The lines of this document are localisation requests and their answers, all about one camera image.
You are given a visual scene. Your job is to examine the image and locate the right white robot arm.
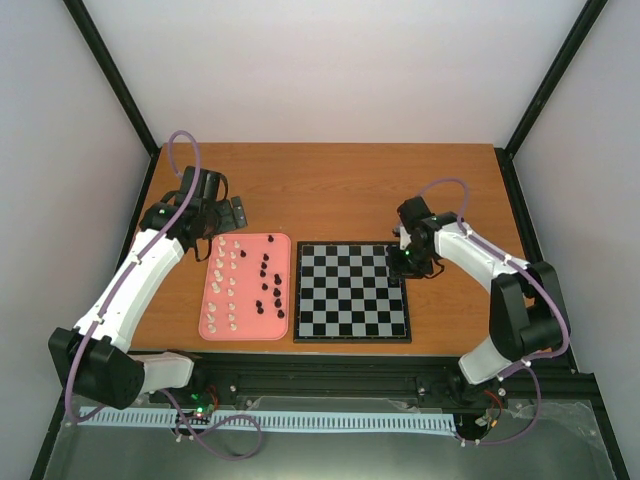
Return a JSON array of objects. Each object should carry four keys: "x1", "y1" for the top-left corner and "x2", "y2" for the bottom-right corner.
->
[{"x1": 389, "y1": 197, "x2": 570, "y2": 406}]

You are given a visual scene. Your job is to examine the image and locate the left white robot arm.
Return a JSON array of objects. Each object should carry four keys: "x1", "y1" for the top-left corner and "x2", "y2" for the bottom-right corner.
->
[{"x1": 48, "y1": 166, "x2": 247, "y2": 410}]

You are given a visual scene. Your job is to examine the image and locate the pink plastic tray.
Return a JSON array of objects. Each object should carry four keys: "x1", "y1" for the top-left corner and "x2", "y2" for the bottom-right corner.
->
[{"x1": 198, "y1": 233, "x2": 291, "y2": 342}]

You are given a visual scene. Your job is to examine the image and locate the black white chessboard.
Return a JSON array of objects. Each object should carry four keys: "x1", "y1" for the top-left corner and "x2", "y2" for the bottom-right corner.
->
[{"x1": 293, "y1": 241, "x2": 412, "y2": 344}]

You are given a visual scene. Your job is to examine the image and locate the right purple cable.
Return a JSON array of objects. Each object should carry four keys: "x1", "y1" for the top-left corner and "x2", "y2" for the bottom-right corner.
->
[{"x1": 417, "y1": 177, "x2": 572, "y2": 447}]

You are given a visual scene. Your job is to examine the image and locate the black aluminium frame rail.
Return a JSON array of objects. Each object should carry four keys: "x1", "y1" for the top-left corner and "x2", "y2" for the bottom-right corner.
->
[{"x1": 64, "y1": 349, "x2": 599, "y2": 401}]

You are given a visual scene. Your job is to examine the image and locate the light blue slotted cable duct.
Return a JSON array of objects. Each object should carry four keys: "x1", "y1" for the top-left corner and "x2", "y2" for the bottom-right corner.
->
[{"x1": 82, "y1": 407, "x2": 456, "y2": 436}]

